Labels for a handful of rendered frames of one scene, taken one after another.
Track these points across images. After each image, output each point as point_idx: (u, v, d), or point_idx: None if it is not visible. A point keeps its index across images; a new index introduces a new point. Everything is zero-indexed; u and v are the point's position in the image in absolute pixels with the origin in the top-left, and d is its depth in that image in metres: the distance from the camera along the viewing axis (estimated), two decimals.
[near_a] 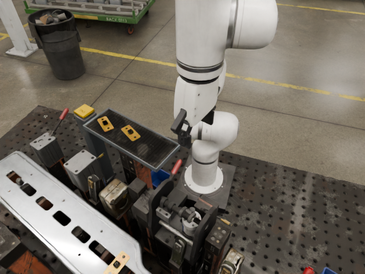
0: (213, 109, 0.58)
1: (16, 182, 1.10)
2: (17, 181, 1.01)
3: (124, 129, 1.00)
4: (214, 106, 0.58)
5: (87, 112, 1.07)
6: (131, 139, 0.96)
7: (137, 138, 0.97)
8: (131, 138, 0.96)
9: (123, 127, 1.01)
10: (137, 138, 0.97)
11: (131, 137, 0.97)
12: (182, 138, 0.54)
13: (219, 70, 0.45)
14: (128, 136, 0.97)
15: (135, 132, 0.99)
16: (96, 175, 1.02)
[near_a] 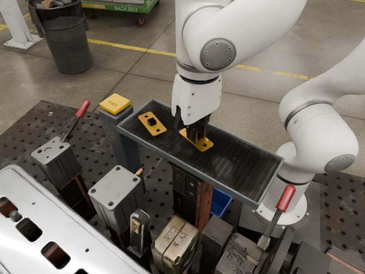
0: (206, 120, 0.57)
1: None
2: (11, 217, 0.62)
3: (184, 132, 0.62)
4: (208, 118, 0.57)
5: (120, 105, 0.69)
6: (200, 150, 0.58)
7: (209, 147, 0.58)
8: (200, 148, 0.58)
9: (182, 129, 0.62)
10: (208, 147, 0.58)
11: (199, 146, 0.59)
12: (189, 132, 0.57)
13: (215, 72, 0.44)
14: (194, 144, 0.59)
15: (203, 138, 0.60)
16: (138, 206, 0.64)
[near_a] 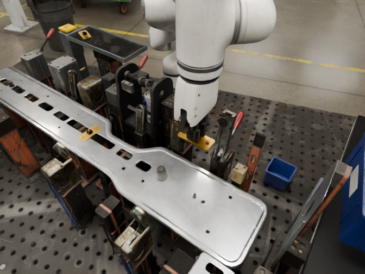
0: (205, 119, 0.57)
1: None
2: (8, 83, 1.17)
3: (183, 135, 0.61)
4: (207, 116, 0.57)
5: (69, 27, 1.24)
6: (205, 149, 0.58)
7: (212, 144, 0.59)
8: (203, 147, 0.58)
9: (179, 132, 0.62)
10: (211, 144, 0.59)
11: (202, 145, 0.59)
12: (190, 133, 0.57)
13: (219, 70, 0.45)
14: (196, 144, 0.59)
15: (203, 136, 0.61)
16: None
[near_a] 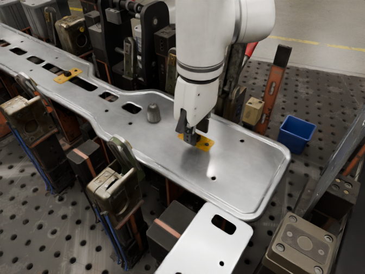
0: (208, 116, 0.58)
1: None
2: None
3: (183, 136, 0.61)
4: (209, 113, 0.58)
5: None
6: (205, 150, 0.58)
7: (212, 145, 0.59)
8: (203, 148, 0.59)
9: (179, 133, 0.62)
10: (211, 145, 0.59)
11: (201, 147, 0.59)
12: (187, 136, 0.56)
13: (219, 70, 0.45)
14: (196, 145, 0.59)
15: (203, 137, 0.61)
16: None
